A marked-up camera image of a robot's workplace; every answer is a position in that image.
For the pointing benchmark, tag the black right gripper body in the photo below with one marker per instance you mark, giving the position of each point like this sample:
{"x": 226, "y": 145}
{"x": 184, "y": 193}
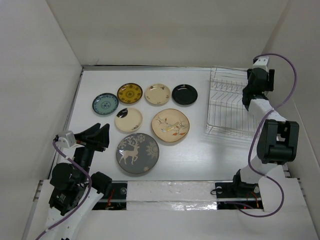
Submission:
{"x": 269, "y": 85}

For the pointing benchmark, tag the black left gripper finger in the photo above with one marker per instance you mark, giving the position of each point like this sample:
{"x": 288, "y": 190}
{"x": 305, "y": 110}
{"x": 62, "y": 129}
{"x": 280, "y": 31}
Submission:
{"x": 88, "y": 132}
{"x": 104, "y": 136}

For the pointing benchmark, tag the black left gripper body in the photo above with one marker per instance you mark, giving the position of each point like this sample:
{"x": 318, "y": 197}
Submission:
{"x": 93, "y": 144}

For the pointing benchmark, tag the beige bird branch plate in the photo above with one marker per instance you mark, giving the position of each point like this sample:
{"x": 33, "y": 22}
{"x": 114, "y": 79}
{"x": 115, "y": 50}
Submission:
{"x": 170, "y": 125}

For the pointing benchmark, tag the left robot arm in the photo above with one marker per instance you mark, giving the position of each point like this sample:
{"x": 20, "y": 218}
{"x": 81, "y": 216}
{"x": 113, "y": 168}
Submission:
{"x": 75, "y": 191}

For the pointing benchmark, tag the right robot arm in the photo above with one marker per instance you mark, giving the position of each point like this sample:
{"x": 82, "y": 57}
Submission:
{"x": 276, "y": 138}

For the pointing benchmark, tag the cream plate with dark patch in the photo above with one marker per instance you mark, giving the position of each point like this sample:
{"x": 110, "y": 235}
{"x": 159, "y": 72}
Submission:
{"x": 128, "y": 119}

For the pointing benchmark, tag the blue white patterned plate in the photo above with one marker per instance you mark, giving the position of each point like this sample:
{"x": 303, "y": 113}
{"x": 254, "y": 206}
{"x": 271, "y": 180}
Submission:
{"x": 105, "y": 104}

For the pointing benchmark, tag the yellow patterned small plate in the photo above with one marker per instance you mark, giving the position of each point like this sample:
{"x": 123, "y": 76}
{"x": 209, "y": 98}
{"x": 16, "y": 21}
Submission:
{"x": 129, "y": 93}

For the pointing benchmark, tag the cream floral small plate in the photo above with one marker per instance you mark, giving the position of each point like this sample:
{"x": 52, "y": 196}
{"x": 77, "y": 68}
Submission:
{"x": 157, "y": 94}

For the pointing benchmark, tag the black glossy small plate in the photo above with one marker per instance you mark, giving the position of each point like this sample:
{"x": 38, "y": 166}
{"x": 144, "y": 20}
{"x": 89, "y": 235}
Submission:
{"x": 184, "y": 94}

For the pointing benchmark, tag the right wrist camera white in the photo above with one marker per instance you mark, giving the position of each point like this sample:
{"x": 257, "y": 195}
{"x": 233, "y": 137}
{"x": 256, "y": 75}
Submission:
{"x": 261, "y": 62}

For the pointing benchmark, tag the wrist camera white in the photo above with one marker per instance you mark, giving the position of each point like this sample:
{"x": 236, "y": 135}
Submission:
{"x": 261, "y": 62}
{"x": 65, "y": 139}

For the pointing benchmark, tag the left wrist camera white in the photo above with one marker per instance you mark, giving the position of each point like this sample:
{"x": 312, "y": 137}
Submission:
{"x": 65, "y": 139}

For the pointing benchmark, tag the white wire dish rack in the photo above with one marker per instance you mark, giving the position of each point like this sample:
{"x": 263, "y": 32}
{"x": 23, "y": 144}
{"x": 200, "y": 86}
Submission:
{"x": 226, "y": 114}

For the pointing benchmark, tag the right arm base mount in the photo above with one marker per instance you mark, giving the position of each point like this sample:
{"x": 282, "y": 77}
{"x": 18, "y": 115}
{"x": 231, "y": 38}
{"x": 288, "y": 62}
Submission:
{"x": 228, "y": 190}

